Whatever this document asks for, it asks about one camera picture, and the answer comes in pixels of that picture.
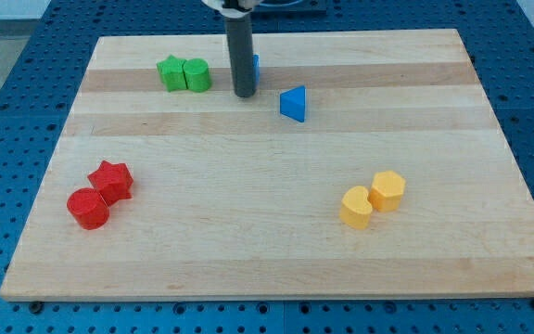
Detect blue triangle block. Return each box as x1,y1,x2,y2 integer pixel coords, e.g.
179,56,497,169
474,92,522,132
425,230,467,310
279,85,306,122

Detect green cylinder block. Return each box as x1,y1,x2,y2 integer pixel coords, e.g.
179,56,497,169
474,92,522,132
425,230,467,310
183,58,212,93

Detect red star block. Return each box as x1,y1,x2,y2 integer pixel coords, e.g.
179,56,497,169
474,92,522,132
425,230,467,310
87,161,134,206

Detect green star block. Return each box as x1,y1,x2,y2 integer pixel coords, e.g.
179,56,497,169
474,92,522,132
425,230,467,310
156,55,187,92

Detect blue cube block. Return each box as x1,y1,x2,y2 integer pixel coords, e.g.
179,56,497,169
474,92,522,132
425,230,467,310
253,54,261,88

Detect red cylinder block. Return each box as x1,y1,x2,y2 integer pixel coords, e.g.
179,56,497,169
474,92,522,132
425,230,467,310
67,187,109,230

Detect yellow hexagon block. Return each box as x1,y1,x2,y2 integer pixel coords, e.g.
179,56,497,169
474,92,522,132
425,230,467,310
368,170,406,212

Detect wooden board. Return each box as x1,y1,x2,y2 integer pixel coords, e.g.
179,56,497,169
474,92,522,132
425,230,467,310
0,29,534,302

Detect yellow heart block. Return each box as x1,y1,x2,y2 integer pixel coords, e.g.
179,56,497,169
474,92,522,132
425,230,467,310
338,186,373,230

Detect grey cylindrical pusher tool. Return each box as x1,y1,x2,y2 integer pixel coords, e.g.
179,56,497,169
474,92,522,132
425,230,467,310
224,13,256,98

